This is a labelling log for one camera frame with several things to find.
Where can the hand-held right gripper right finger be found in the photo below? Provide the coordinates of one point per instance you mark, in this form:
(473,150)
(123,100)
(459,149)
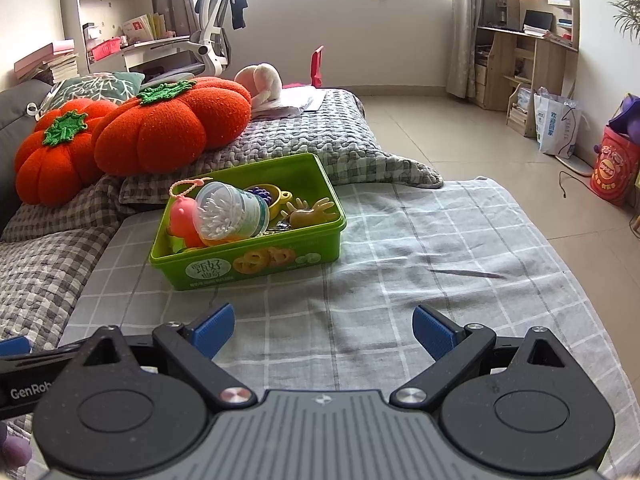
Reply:
(435,332)

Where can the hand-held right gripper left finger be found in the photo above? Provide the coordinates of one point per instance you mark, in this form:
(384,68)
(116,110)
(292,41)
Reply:
(212,330)

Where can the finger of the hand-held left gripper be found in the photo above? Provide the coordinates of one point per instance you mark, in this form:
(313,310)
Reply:
(12,345)
(50,354)

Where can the green plastic box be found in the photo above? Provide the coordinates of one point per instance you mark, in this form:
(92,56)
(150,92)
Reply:
(165,267)

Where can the clear cotton swab jar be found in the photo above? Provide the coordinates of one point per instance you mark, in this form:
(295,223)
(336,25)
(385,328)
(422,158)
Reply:
(225,210)

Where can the purple toy grapes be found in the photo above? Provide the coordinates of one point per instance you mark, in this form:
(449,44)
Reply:
(257,191)

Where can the tan rubber octopus toy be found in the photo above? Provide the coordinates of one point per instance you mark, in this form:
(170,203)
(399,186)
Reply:
(305,217)

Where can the yellow toy pot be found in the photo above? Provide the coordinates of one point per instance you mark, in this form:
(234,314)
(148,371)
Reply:
(277,195)

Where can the person's left hand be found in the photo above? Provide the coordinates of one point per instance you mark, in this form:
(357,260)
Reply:
(15,452)

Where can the grey grid bed sheet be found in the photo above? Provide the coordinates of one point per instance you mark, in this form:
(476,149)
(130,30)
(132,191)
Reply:
(450,240)

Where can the small orange pumpkin cushion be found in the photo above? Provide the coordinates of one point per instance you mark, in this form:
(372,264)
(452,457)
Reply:
(45,170)

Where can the large orange pumpkin cushion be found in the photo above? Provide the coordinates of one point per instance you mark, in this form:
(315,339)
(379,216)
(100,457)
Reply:
(165,130)

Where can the grey checkered quilt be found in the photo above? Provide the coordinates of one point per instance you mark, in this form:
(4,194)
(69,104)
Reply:
(310,130)

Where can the white paper bag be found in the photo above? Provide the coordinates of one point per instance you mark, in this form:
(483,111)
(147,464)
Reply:
(552,130)

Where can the grey sofa cushion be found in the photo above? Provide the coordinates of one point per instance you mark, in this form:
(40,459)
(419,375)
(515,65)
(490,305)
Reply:
(15,110)

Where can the red printed bucket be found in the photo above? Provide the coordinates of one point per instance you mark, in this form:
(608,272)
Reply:
(612,170)

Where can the white papers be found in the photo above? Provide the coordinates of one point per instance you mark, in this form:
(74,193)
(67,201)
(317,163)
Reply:
(300,97)

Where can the pink white plush bunny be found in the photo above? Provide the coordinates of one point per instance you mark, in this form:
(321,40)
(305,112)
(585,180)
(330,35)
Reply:
(260,80)

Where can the teal leaf pattern pillow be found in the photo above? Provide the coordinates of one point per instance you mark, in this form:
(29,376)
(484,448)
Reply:
(105,87)

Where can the wooden desk with shelves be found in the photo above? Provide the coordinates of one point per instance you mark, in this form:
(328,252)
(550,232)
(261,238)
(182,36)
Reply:
(500,70)

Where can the red chair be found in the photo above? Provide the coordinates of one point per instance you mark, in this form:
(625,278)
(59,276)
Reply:
(316,67)

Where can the stack of books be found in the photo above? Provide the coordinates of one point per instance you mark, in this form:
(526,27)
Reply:
(45,62)

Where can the white desk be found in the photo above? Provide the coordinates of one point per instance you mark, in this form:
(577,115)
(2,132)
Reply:
(150,47)

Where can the purple plush toy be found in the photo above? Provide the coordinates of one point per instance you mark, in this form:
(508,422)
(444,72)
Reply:
(630,115)

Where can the white office chair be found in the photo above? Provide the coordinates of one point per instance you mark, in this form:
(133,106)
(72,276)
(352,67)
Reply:
(212,35)

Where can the beige curtain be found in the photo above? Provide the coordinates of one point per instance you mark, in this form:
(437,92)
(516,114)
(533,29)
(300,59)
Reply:
(465,35)

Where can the red plastic basket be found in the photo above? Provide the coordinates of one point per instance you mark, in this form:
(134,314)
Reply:
(105,50)

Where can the black laptop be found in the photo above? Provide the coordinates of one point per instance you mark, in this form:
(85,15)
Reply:
(537,22)

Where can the grey patterned curtain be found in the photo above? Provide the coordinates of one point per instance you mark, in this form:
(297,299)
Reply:
(175,0)

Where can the green potted plant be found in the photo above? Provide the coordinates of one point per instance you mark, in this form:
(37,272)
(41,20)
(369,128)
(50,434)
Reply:
(627,5)

